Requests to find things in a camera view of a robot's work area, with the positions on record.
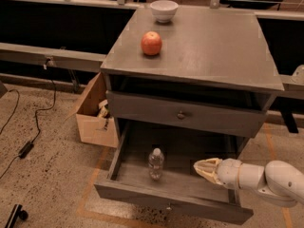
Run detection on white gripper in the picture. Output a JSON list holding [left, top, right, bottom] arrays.
[[194, 158, 242, 190]]

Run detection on clear plastic water bottle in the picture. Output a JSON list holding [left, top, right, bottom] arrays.
[[148, 148, 164, 181]]

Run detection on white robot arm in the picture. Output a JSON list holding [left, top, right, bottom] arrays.
[[193, 158, 304, 207]]

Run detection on open grey middle drawer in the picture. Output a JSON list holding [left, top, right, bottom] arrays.
[[95, 121, 253, 225]]

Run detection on closed grey top drawer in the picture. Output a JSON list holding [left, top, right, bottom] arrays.
[[106, 91, 266, 138]]

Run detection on grey wooden drawer cabinet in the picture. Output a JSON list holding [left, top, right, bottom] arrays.
[[101, 7, 284, 156]]

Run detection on cardboard box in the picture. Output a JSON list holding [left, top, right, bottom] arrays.
[[67, 73, 119, 148]]

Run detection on red apple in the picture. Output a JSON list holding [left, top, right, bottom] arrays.
[[141, 31, 162, 56]]

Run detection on white ceramic bowl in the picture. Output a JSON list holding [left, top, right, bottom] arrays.
[[150, 0, 179, 23]]

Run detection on black caster wheel base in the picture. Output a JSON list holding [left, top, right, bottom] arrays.
[[5, 204, 29, 228]]

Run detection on black power adapter cable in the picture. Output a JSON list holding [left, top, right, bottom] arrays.
[[0, 57, 58, 180]]

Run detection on grey metal rail beam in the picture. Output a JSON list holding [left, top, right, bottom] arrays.
[[0, 43, 105, 72]]

